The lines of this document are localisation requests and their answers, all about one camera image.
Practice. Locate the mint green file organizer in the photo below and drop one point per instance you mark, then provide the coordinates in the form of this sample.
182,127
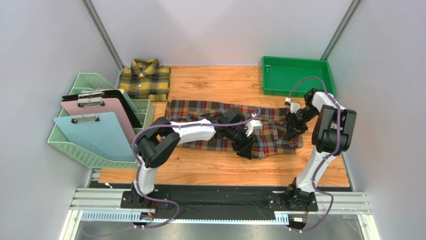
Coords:
91,82

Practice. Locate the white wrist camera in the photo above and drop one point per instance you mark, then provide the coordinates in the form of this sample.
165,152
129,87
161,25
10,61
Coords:
252,126
292,107

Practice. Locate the red brown plaid shirt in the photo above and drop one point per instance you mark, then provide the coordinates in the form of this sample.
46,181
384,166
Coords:
269,141

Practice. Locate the green plastic tray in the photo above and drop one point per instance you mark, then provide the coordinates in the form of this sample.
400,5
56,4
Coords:
281,74

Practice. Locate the aluminium rail frame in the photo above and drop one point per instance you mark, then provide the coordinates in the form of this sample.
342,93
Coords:
94,203

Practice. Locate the yellow plaid folded shirt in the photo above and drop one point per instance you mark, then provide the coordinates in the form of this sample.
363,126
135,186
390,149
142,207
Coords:
146,79

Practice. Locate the corner aluminium post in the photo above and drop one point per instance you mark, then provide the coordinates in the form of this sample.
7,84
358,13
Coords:
102,31
342,26

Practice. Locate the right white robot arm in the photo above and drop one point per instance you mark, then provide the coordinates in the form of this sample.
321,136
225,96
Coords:
332,135

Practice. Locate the pink clipboard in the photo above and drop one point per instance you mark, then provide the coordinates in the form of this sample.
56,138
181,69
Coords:
100,105

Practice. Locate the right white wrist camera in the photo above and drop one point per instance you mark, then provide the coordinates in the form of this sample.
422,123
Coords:
292,107

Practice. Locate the right corner aluminium post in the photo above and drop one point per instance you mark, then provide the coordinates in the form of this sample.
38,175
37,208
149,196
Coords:
342,26

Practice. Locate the blue clipboard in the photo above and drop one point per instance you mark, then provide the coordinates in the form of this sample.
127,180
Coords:
99,133

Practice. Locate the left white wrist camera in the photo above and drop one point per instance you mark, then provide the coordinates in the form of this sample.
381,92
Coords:
252,126

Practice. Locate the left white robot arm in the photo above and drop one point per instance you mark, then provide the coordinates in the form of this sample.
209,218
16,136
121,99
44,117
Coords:
153,146

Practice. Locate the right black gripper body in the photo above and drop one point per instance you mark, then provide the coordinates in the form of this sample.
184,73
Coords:
294,123

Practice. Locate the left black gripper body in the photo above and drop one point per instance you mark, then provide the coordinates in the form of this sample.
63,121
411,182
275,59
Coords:
239,138

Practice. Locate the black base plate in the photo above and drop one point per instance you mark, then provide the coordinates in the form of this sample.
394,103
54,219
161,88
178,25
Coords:
214,202

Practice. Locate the left corner aluminium post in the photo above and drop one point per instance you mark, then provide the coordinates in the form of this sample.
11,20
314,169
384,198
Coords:
102,31

